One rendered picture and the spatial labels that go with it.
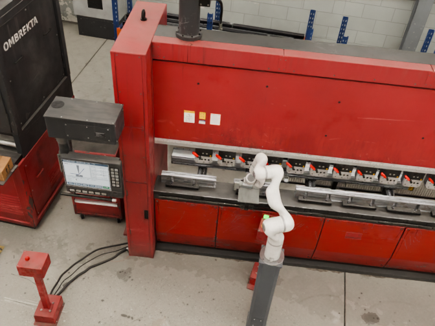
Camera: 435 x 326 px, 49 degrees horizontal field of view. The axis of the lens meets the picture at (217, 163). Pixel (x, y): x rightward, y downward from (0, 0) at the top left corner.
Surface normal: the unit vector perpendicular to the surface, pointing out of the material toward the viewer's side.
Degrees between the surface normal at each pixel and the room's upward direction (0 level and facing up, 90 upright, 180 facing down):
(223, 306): 0
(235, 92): 90
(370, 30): 90
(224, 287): 0
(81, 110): 0
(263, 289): 90
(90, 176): 90
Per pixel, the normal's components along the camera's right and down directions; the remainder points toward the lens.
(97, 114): 0.07, -0.74
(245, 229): -0.09, 0.66
